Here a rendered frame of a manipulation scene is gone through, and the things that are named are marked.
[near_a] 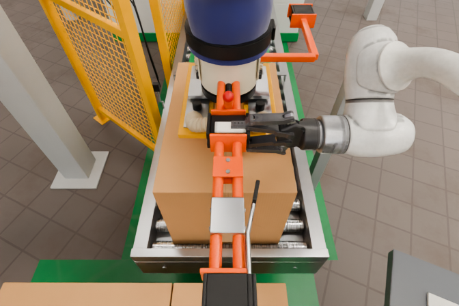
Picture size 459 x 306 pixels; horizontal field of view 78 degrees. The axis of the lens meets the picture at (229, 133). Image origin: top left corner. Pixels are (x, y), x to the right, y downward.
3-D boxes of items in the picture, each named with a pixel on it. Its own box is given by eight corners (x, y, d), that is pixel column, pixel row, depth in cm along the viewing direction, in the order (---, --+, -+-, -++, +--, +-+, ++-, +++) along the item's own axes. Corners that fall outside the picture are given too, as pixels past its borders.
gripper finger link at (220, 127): (245, 133, 63) (246, 131, 63) (214, 133, 63) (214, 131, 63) (245, 123, 65) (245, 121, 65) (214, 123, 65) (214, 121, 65)
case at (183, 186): (188, 126, 147) (177, 61, 116) (266, 127, 147) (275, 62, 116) (173, 244, 108) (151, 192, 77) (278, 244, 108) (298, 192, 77)
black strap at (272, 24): (190, 15, 83) (188, 1, 80) (269, 15, 83) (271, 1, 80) (181, 61, 68) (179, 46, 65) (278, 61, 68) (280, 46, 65)
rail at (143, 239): (192, 5, 267) (190, -17, 252) (198, 5, 267) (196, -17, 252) (143, 265, 117) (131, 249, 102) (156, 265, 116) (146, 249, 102)
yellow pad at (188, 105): (189, 67, 103) (188, 55, 100) (216, 67, 103) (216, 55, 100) (177, 138, 81) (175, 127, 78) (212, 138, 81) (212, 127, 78)
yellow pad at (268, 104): (241, 67, 103) (241, 55, 100) (268, 67, 103) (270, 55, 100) (244, 138, 81) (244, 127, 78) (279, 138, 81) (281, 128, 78)
